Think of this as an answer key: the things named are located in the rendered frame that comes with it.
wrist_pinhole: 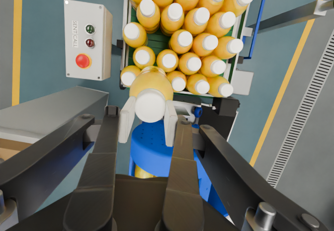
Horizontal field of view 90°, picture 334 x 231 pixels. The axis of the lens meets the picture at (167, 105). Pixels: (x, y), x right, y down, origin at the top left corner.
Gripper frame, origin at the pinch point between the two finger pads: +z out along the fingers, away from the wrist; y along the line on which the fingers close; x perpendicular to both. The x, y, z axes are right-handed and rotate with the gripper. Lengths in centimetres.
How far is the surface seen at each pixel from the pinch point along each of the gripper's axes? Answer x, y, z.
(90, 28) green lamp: 12.3, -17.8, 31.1
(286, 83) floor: 1, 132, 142
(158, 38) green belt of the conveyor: 15, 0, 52
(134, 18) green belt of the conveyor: 21, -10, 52
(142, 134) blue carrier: -16.4, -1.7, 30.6
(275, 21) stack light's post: 26, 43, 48
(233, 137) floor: -63, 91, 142
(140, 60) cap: 5.8, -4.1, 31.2
